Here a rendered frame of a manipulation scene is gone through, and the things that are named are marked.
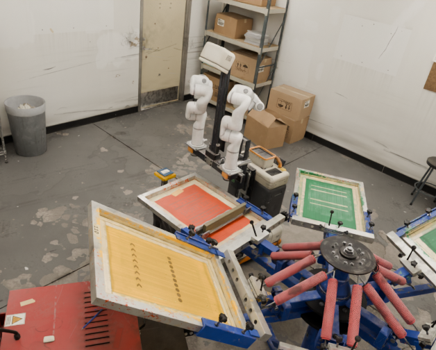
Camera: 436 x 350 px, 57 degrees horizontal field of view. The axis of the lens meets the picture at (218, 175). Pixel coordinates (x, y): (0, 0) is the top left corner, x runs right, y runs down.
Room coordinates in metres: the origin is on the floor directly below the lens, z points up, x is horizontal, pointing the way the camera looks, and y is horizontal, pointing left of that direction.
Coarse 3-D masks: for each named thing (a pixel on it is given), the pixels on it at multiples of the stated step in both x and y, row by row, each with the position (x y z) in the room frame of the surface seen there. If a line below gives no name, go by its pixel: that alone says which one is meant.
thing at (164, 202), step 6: (162, 198) 2.43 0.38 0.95; (168, 198) 2.44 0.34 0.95; (174, 198) 2.45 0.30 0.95; (180, 198) 2.46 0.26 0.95; (162, 204) 2.35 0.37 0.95; (168, 204) 2.36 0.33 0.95; (168, 210) 2.29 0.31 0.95; (174, 210) 2.30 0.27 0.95; (174, 216) 2.23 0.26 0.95; (180, 216) 2.24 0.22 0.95; (186, 222) 2.18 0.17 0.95; (204, 222) 2.21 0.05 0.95; (222, 228) 2.17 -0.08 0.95; (210, 234) 2.10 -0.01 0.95; (216, 234) 2.11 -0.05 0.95; (222, 234) 2.12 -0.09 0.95; (228, 234) 2.12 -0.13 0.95; (222, 240) 2.05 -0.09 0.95
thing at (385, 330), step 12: (276, 264) 1.83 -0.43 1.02; (288, 264) 1.85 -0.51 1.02; (324, 264) 1.99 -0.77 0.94; (300, 276) 1.78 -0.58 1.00; (276, 288) 1.60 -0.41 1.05; (300, 300) 1.57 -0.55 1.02; (384, 300) 1.71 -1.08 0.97; (276, 312) 1.52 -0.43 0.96; (288, 312) 1.49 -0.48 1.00; (336, 312) 1.52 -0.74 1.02; (360, 312) 1.54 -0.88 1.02; (336, 324) 1.44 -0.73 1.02; (372, 324) 1.49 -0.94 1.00; (384, 324) 1.49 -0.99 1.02; (384, 336) 1.40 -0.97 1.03
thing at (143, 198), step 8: (184, 176) 2.72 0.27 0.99; (192, 176) 2.74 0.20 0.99; (200, 176) 2.75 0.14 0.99; (168, 184) 2.57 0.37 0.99; (176, 184) 2.61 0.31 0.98; (208, 184) 2.66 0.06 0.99; (152, 192) 2.43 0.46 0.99; (160, 192) 2.48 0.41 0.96; (216, 192) 2.61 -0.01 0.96; (224, 192) 2.57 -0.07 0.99; (144, 200) 2.32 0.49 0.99; (232, 200) 2.50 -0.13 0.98; (152, 208) 2.25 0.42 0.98; (160, 216) 2.19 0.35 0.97; (168, 216) 2.18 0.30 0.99; (256, 216) 2.35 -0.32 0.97; (176, 224) 2.10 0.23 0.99; (256, 224) 2.23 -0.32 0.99; (248, 232) 2.13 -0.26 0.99; (232, 240) 2.02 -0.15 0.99; (224, 248) 1.94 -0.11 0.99
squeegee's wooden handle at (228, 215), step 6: (240, 204) 2.35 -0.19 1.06; (228, 210) 2.25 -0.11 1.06; (234, 210) 2.26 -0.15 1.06; (240, 210) 2.32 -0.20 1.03; (222, 216) 2.18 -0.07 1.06; (228, 216) 2.22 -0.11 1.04; (234, 216) 2.27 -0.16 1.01; (210, 222) 2.09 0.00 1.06; (216, 222) 2.12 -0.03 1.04; (222, 222) 2.17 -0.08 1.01; (204, 228) 2.05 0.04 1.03; (210, 228) 2.08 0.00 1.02
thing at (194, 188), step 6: (192, 186) 2.65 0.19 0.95; (198, 186) 2.66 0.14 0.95; (186, 192) 2.55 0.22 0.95; (192, 192) 2.56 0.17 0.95; (204, 192) 2.59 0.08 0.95; (210, 198) 2.52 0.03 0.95; (216, 198) 2.53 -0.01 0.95; (222, 204) 2.46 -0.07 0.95; (216, 216) 2.31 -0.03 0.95; (234, 222) 2.26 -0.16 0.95; (240, 222) 2.27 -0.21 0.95; (246, 222) 2.29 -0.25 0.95; (228, 228) 2.18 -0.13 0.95; (234, 228) 2.19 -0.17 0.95; (240, 228) 2.20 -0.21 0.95
